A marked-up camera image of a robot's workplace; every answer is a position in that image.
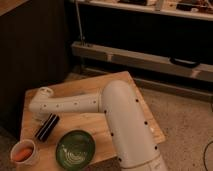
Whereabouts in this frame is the black striped eraser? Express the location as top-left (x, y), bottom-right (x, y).
top-left (35, 114), bottom-right (60, 142)

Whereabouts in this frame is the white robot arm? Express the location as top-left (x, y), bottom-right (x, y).
top-left (29, 80), bottom-right (168, 171)

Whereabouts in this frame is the green plate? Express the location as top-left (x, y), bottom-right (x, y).
top-left (55, 130), bottom-right (96, 171)

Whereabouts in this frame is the dark wooden cabinet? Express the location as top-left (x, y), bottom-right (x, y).
top-left (0, 0), bottom-right (69, 137)

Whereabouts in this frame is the vertical metal pole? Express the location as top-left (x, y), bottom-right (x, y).
top-left (75, 0), bottom-right (85, 45)

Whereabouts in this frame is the white cup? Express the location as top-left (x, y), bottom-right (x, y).
top-left (10, 139), bottom-right (38, 165)

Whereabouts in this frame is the orange carrot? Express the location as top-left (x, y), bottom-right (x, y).
top-left (13, 148), bottom-right (32, 162)

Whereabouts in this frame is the upper cluttered shelf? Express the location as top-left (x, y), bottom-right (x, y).
top-left (70, 0), bottom-right (213, 21)

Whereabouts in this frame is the black handle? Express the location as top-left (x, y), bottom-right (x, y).
top-left (169, 58), bottom-right (201, 68)

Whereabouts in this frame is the metal shelf rail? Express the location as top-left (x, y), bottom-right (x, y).
top-left (71, 41), bottom-right (213, 82)

